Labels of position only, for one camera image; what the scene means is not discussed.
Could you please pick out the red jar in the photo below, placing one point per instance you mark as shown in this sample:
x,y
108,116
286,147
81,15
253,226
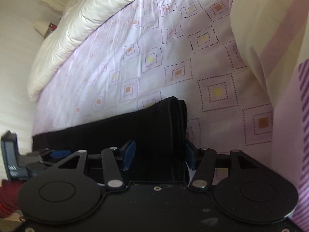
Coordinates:
x,y
52,27

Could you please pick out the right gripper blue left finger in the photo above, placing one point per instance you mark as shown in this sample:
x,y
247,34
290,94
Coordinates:
x,y
115,160

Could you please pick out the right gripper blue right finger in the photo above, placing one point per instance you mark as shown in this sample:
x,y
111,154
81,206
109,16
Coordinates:
x,y
203,163

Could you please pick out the cream duvet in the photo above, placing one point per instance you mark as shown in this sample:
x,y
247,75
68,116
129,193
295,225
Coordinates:
x,y
73,29

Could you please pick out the pink cream folded blanket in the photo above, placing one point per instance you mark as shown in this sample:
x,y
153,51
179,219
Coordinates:
x,y
272,39

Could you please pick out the black pants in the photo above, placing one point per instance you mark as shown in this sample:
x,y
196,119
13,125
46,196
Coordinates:
x,y
158,132

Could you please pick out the pink patterned bed sheet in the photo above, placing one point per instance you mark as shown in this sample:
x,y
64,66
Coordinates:
x,y
155,49

